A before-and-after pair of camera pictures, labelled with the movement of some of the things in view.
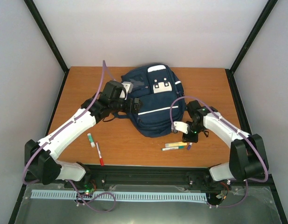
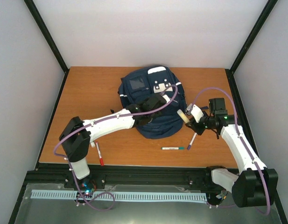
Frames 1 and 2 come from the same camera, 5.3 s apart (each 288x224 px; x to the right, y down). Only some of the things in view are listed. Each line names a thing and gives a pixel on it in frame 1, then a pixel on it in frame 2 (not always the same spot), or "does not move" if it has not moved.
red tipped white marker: (101, 158) does not move
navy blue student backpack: (162, 96) does not move
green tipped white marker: (172, 148) does not move
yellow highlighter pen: (179, 143) to (183, 115)
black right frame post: (262, 18) does not move
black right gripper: (193, 139) to (194, 126)
